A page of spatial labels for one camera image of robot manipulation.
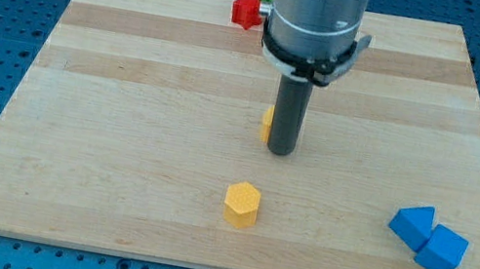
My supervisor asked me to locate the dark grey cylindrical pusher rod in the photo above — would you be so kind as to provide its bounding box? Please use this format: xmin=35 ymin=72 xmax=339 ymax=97
xmin=267 ymin=75 xmax=313 ymax=156

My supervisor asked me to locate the black mounting clamp ring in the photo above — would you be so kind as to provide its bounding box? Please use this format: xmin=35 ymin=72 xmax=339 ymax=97
xmin=261 ymin=18 xmax=373 ymax=88

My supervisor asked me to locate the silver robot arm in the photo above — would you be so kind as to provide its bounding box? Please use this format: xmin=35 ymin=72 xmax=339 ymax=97
xmin=261 ymin=0 xmax=372 ymax=156

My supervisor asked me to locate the yellow hexagon block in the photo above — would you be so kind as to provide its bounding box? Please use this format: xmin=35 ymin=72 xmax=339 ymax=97
xmin=223 ymin=181 xmax=261 ymax=229

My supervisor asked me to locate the yellow block behind rod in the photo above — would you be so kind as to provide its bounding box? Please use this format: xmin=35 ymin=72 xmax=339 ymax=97
xmin=260 ymin=105 xmax=274 ymax=143

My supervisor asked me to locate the red star block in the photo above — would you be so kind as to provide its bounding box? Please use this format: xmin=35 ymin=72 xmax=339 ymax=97
xmin=231 ymin=0 xmax=262 ymax=30

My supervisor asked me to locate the wooden board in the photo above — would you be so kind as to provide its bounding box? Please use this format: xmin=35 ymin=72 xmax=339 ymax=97
xmin=0 ymin=0 xmax=480 ymax=269

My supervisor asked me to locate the blue triangle block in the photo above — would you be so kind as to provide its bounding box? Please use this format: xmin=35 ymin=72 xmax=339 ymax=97
xmin=388 ymin=206 xmax=436 ymax=251

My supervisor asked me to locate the blue cube block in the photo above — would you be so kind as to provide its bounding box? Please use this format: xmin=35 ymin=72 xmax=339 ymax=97
xmin=414 ymin=224 xmax=469 ymax=269

